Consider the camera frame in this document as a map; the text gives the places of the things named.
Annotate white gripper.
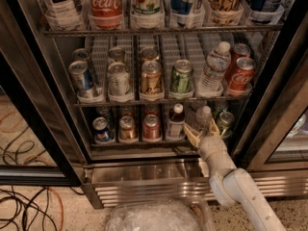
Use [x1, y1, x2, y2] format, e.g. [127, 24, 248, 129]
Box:
[183, 119, 235, 169]

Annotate clear water bottle bottom shelf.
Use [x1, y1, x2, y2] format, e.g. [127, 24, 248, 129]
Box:
[192, 106, 212, 134]

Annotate clear water bottle shelf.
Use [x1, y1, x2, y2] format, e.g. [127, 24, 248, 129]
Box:
[192, 106, 212, 134]
[197, 41, 231, 97]

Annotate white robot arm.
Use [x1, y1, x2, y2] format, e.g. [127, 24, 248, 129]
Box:
[184, 123, 286, 231]

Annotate green can bottom shelf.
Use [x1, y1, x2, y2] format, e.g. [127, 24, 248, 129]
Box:
[216, 112, 235, 139]

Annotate brown juice bottle white cap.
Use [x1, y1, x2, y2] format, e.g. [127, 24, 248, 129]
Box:
[167, 103, 185, 141]

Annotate red can bottom shelf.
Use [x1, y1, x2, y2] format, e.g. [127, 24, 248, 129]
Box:
[142, 115, 161, 141]

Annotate green soda can middle shelf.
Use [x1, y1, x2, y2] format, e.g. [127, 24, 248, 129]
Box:
[169, 60, 194, 99]

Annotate right glass fridge door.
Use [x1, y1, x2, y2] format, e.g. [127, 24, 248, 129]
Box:
[232, 16, 308, 174]

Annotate glass fridge door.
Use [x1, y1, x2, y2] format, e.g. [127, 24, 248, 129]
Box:
[0, 0, 89, 186]
[232, 16, 308, 174]

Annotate clear water bottle middle shelf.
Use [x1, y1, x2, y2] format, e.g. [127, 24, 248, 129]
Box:
[197, 41, 231, 97]

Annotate gold can bottom shelf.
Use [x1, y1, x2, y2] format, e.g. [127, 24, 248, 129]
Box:
[119, 115, 138, 142]

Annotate blue can bottom shelf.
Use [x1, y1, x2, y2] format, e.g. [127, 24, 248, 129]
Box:
[92, 116, 114, 144]

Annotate steel fridge base grille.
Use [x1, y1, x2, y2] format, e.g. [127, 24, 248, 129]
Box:
[82, 158, 308, 209]

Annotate gold label bottle top shelf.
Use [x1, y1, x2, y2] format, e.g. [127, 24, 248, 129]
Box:
[208, 0, 243, 25]

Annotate green white soda bottle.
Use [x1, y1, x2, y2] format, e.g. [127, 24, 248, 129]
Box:
[130, 0, 165, 29]

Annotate blue label bottle top shelf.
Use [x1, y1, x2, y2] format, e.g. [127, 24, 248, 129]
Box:
[169, 0, 205, 29]

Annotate dark blue bottle top shelf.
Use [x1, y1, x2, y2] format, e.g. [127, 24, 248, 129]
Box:
[245, 0, 284, 24]

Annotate red Coca-Cola bottle top shelf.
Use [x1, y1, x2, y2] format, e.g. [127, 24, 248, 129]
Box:
[90, 0, 122, 29]

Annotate left glass fridge door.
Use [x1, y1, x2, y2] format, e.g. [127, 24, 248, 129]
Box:
[0, 0, 89, 186]

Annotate white tea bottle top shelf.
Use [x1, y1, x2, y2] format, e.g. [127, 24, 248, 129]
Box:
[43, 0, 86, 31]

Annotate red Coca-Cola can front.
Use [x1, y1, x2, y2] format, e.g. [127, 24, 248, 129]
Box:
[226, 57, 255, 96]

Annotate red coca-cola can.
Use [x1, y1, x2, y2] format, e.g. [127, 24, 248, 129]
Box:
[226, 57, 255, 96]
[224, 43, 251, 78]

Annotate gold soda can front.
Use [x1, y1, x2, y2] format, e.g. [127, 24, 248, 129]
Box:
[140, 61, 164, 101]

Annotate gold soda can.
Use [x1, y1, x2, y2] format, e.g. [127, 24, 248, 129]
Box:
[140, 61, 164, 101]
[140, 46, 160, 63]

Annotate clear plastic bin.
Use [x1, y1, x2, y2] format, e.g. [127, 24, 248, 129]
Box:
[104, 197, 216, 231]

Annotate red Coca-Cola can rear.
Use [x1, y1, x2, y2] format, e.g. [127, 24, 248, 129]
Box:
[224, 43, 251, 78]

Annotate gold soda can rear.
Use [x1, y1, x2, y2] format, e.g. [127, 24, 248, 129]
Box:
[140, 46, 160, 63]

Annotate white soda can front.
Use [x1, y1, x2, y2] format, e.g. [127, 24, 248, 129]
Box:
[107, 63, 132, 102]

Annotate white soda can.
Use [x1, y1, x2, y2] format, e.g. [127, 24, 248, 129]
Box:
[108, 47, 126, 64]
[107, 63, 132, 102]

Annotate white soda can rear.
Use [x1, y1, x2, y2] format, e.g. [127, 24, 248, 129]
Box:
[108, 47, 126, 64]

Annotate blue silver can front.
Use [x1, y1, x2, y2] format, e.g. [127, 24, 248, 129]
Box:
[68, 61, 99, 102]

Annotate blue silver can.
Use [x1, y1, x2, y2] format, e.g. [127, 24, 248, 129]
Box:
[72, 48, 96, 78]
[68, 61, 99, 102]

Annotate blue silver can rear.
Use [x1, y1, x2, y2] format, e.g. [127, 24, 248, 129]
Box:
[72, 48, 96, 78]

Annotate orange floor cable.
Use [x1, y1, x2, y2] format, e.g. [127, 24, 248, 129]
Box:
[0, 186, 65, 231]

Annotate black floor cables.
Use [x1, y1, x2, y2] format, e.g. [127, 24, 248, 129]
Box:
[0, 186, 86, 231]

